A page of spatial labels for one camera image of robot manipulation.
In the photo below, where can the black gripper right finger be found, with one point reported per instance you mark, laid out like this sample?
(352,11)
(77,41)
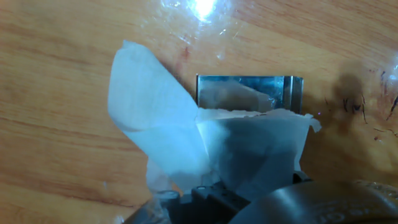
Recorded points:
(300,178)

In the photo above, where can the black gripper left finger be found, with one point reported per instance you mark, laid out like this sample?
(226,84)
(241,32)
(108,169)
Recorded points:
(211,208)

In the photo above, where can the wooden board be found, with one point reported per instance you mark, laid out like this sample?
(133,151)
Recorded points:
(62,93)

